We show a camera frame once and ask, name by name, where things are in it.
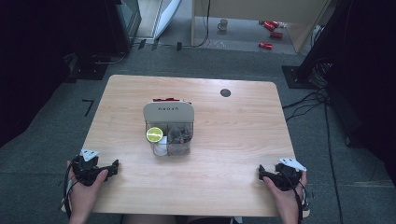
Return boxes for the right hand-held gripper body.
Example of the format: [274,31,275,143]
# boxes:
[263,157,308,192]

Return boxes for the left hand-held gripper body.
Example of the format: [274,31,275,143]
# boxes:
[71,148,110,188]

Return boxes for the person's right hand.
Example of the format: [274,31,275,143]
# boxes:
[262,171,308,219]

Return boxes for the person's left hand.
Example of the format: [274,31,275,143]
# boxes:
[66,160,109,217]

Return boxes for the white round container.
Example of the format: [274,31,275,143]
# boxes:
[152,136,169,157]

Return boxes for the yellow-green round lid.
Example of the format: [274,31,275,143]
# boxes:
[146,126,164,144]

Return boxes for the grey items in box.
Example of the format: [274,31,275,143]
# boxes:
[167,123,193,156]

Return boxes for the clear storage box beige lid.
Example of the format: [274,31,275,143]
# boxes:
[142,101,196,158]

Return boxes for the red flat item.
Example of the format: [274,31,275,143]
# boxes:
[151,97,181,104]

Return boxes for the black floor plate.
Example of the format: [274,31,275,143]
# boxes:
[64,52,109,83]

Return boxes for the dark monitor cabinet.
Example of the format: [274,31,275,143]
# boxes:
[104,0,143,55]

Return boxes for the grey mug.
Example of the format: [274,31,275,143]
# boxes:
[217,18,229,33]

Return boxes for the white leaning board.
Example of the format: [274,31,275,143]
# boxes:
[153,0,183,40]

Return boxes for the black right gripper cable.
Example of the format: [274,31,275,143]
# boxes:
[284,172,310,224]

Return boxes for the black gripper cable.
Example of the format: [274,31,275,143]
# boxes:
[61,160,76,219]
[284,172,310,224]

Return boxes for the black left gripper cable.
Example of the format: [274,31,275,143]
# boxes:
[61,160,76,219]

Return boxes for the black floor cables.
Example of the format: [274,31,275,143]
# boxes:
[281,59,332,123]

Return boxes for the black stand base plate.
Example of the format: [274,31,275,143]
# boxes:
[281,64,314,91]

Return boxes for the black hanging cable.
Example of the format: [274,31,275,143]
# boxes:
[181,0,212,49]

